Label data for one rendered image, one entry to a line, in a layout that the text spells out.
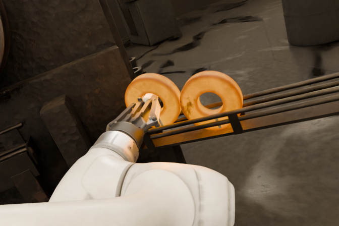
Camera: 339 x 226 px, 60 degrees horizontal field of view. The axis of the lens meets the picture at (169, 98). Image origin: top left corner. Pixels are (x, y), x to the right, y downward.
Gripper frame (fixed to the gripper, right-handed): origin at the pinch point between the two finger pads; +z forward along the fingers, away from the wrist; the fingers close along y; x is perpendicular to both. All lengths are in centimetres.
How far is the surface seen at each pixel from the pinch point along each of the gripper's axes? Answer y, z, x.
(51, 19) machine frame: -30.4, 14.3, 24.7
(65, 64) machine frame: -31.7, 12.3, 10.7
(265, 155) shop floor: 15, 66, -79
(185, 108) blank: 8.7, -1.6, -4.1
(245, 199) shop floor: 6, 35, -78
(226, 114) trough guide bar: 18.8, -3.7, -6.2
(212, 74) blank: 17.4, -0.5, 3.2
